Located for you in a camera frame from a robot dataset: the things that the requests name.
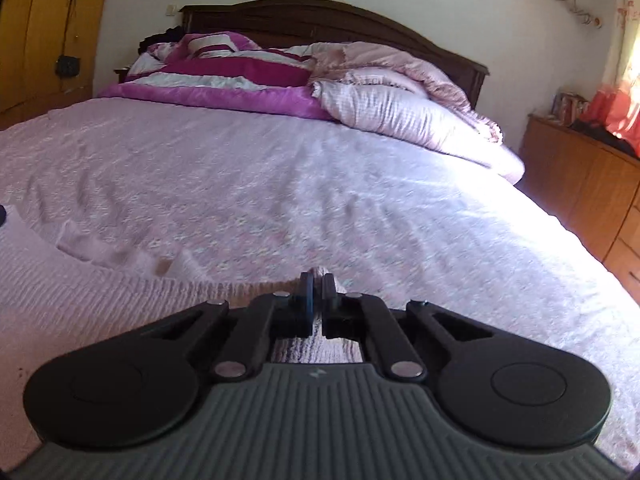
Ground wooden wardrobe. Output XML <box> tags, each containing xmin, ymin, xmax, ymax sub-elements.
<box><xmin>0</xmin><ymin>0</ymin><xmax>117</xmax><ymax>132</ymax></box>

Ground bed with floral pink sheet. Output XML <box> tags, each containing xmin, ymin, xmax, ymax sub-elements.
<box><xmin>0</xmin><ymin>95</ymin><xmax>640</xmax><ymax>471</ymax></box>

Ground magenta white striped blanket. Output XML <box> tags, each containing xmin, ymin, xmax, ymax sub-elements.
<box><xmin>97</xmin><ymin>31</ymin><xmax>335</xmax><ymax>122</ymax></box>

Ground boxes on dresser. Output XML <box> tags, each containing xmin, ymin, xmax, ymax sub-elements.
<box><xmin>550</xmin><ymin>91</ymin><xmax>591</xmax><ymax>124</ymax></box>

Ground dark clothes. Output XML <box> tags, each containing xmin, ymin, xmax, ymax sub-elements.
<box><xmin>137</xmin><ymin>27</ymin><xmax>189</xmax><ymax>57</ymax></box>

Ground coral curtain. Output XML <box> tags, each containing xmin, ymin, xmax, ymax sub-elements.
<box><xmin>582</xmin><ymin>0</ymin><xmax>640</xmax><ymax>157</ymax></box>

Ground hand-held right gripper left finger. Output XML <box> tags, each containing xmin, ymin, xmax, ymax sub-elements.
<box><xmin>132</xmin><ymin>271</ymin><xmax>319</xmax><ymax>381</ymax></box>

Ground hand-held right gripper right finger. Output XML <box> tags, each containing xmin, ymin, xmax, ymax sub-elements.
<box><xmin>321</xmin><ymin>273</ymin><xmax>495</xmax><ymax>381</ymax></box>

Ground dark cloth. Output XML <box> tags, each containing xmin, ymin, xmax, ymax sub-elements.
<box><xmin>570</xmin><ymin>117</ymin><xmax>640</xmax><ymax>159</ymax></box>

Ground dark wooden headboard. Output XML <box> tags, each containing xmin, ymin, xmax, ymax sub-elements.
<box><xmin>179</xmin><ymin>0</ymin><xmax>490</xmax><ymax>111</ymax></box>

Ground wooden dresser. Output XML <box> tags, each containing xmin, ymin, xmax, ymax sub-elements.
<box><xmin>517</xmin><ymin>114</ymin><xmax>640</xmax><ymax>292</ymax></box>

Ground light pink pillow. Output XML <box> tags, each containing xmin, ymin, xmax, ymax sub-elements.
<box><xmin>287</xmin><ymin>41</ymin><xmax>526</xmax><ymax>185</ymax></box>

